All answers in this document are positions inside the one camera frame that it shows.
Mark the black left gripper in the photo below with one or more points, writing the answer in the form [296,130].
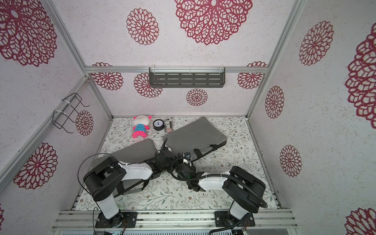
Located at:
[175,157]

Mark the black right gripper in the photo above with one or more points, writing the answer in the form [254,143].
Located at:
[190,160]

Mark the black round gauge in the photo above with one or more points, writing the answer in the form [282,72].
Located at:
[158,125]

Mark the pink white plush toy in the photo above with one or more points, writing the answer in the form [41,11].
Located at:
[140,126]

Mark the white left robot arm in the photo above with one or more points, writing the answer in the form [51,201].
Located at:
[110,213]

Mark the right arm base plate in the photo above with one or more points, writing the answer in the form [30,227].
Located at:
[224,219]

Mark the grey laptop bag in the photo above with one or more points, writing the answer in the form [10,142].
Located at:
[132,155]
[198,138]

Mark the flag patterned can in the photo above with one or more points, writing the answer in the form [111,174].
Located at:
[168,125]

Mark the dark grey wall shelf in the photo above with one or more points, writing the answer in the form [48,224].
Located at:
[187,78]

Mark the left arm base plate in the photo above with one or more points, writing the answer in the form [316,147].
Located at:
[128,219]

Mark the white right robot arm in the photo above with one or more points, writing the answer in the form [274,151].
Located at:
[245,190]

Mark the black wire wall rack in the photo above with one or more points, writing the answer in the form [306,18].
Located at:
[61,117]

